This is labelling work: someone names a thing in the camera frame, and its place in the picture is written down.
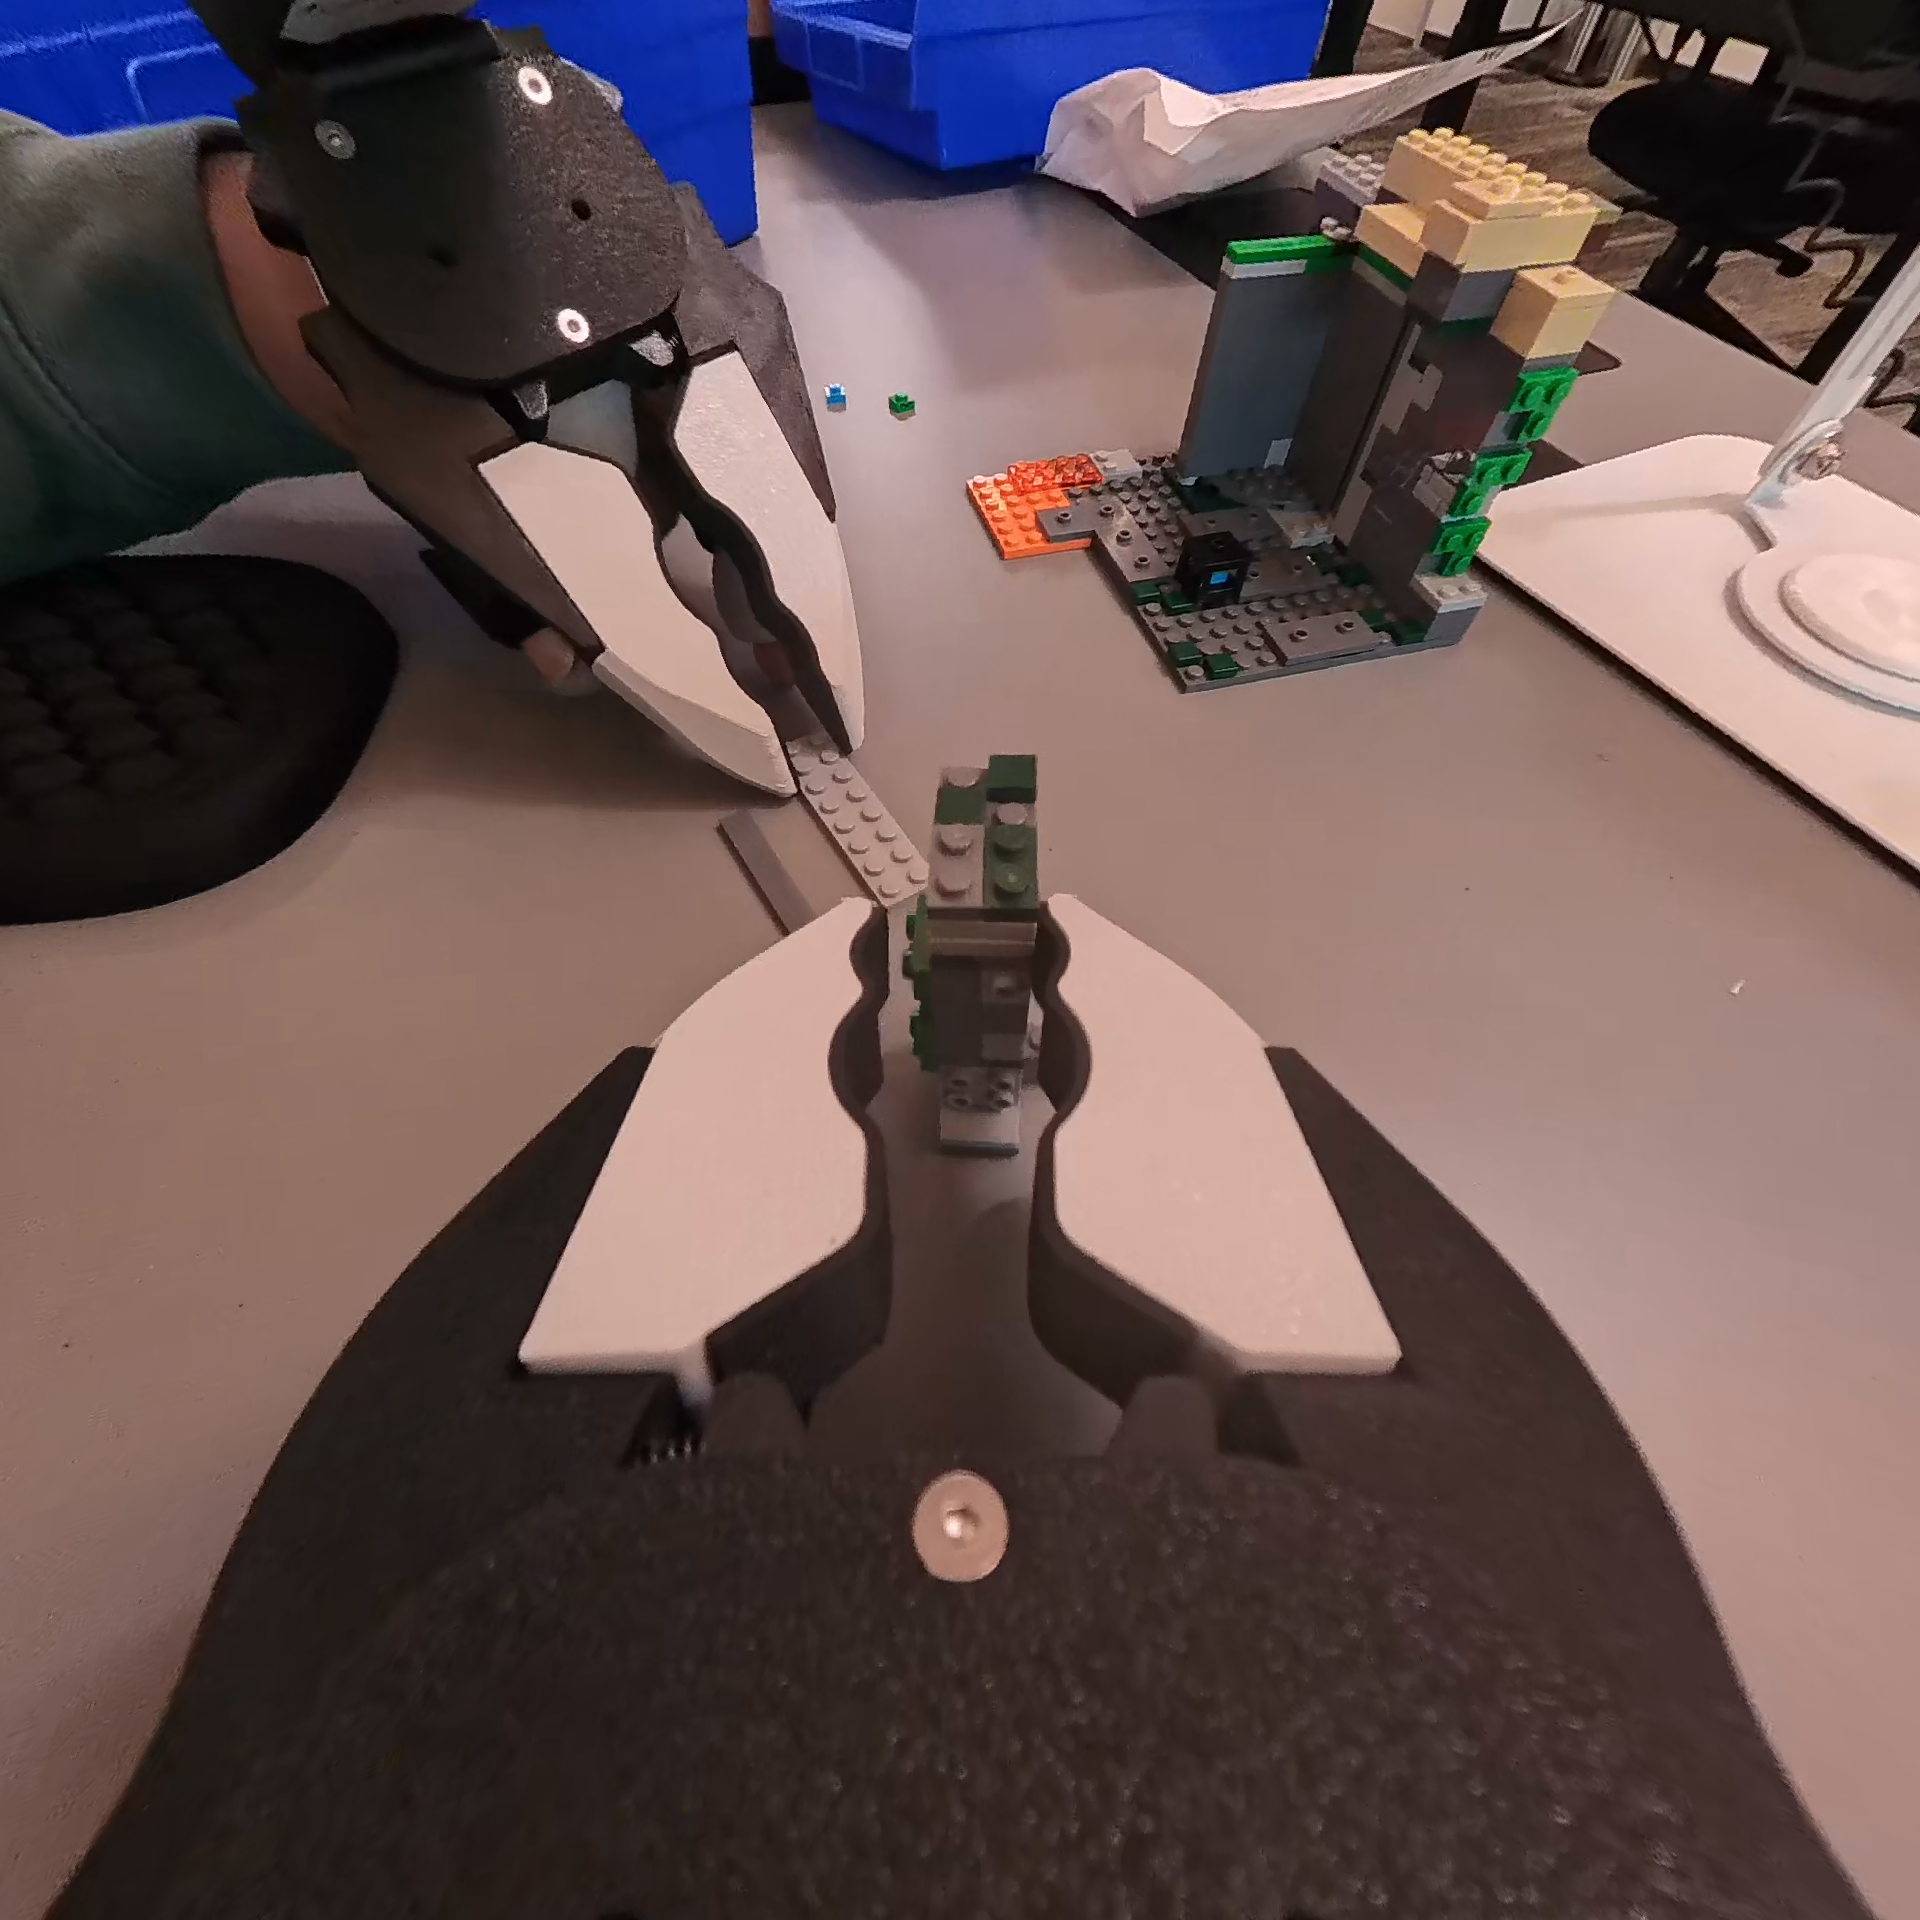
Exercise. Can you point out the person's left hand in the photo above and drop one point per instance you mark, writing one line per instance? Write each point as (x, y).
(257, 299)

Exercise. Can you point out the dark grey tile strip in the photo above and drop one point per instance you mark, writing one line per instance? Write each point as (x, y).
(768, 872)

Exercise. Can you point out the person's left forearm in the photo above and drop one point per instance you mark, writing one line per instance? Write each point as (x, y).
(123, 362)

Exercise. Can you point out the white crumpled bag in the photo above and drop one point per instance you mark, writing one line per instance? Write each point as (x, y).
(1200, 136)

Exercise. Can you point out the blue plastic bin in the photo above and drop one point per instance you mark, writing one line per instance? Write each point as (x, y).
(1021, 60)
(661, 75)

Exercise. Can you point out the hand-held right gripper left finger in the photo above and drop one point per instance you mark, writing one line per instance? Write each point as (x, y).
(721, 1187)

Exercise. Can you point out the grey white brick column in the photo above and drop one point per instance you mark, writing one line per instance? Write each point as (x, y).
(977, 1036)

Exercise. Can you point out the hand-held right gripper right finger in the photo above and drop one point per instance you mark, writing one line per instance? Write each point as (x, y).
(1217, 1187)

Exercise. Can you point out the white lamp base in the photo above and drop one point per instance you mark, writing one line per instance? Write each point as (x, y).
(1710, 571)

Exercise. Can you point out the long light grey plate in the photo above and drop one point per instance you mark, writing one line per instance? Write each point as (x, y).
(863, 816)

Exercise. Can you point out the orange brick plate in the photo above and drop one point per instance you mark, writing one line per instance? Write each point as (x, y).
(1046, 505)

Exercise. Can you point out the black office chair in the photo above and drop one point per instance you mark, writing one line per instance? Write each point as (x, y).
(1772, 121)

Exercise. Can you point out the grey green brick tower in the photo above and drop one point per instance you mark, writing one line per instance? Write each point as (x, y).
(1351, 420)

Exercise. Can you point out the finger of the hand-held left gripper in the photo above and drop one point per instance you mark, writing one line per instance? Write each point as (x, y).
(766, 497)
(616, 585)

